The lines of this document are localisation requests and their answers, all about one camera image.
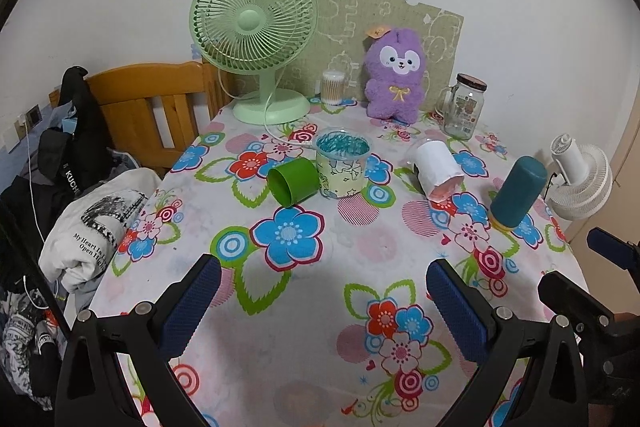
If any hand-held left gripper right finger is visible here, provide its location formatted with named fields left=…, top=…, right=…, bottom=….
left=425, top=258, right=594, bottom=427

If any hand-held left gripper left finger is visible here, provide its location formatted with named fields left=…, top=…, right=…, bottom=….
left=55, top=254, right=223, bottom=427

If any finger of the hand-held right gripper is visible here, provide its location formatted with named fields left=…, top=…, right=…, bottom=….
left=537, top=271, right=623, bottom=344
left=586, top=227, right=640, bottom=275

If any white paper cup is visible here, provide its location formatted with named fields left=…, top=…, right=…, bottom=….
left=413, top=141, right=463, bottom=200

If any green plastic cup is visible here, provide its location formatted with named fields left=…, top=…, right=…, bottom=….
left=266, top=157, right=321, bottom=208

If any pale yellow printed cup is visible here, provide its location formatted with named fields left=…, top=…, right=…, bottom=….
left=312, top=127, right=374, bottom=198

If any small white fan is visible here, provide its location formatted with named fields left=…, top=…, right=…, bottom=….
left=544, top=133, right=613, bottom=222

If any beige door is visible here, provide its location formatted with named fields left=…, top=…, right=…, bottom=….
left=612, top=104, right=640, bottom=238

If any teal bottle with yellow base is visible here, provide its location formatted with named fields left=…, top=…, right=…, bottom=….
left=489, top=156, right=548, bottom=233

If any white printed t-shirt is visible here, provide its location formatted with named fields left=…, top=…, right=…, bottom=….
left=39, top=168, right=163, bottom=294

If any floral tablecloth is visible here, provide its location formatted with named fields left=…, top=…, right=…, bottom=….
left=87, top=97, right=591, bottom=427

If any dark printed clothes pile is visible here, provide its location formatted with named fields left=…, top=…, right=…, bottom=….
left=0, top=277, right=76, bottom=413

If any black jacket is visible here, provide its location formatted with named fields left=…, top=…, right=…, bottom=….
left=0, top=66, right=117, bottom=220

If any glass jar mug with lid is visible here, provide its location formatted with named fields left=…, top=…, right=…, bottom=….
left=435, top=73, right=488, bottom=140

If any wooden chair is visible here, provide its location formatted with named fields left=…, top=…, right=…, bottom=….
left=48, top=61, right=236, bottom=180

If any purple plush toy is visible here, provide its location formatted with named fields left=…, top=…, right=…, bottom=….
left=362, top=24, right=436, bottom=122

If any clear cotton swab box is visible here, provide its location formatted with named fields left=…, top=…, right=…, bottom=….
left=321, top=70, right=349, bottom=106

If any green desk fan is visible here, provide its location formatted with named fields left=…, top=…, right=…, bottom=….
left=188, top=0, right=319, bottom=126

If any beige patterned board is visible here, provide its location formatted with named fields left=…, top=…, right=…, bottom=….
left=280, top=0, right=465, bottom=112

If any white fan cable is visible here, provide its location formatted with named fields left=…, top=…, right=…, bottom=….
left=263, top=89, right=321, bottom=148

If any white charging cable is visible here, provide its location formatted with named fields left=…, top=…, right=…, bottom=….
left=17, top=119, right=47, bottom=250

